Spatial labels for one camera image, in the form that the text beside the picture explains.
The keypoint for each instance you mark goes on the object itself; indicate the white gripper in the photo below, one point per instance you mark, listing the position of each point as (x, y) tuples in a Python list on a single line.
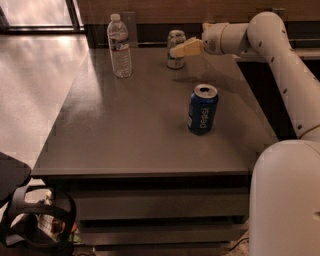
[(213, 38)]

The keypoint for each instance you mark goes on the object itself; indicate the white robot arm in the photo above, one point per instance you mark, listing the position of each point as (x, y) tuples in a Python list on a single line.
[(284, 205)]

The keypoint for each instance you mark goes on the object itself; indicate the blue pepsi can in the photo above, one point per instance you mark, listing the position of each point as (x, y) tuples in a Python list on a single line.
[(202, 109)]

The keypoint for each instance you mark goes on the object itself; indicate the clear plastic water bottle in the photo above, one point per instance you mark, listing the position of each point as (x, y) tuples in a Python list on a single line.
[(118, 41)]

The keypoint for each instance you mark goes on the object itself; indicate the grey drawer cabinet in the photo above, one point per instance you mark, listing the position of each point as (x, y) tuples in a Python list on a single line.
[(143, 183)]

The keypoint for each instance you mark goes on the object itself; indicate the metal rail bar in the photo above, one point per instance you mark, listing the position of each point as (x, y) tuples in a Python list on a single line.
[(152, 44)]

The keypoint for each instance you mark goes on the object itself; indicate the left metal wall bracket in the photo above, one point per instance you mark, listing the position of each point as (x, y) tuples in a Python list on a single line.
[(129, 19)]

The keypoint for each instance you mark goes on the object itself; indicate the window frame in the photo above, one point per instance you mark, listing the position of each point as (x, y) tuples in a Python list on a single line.
[(40, 17)]

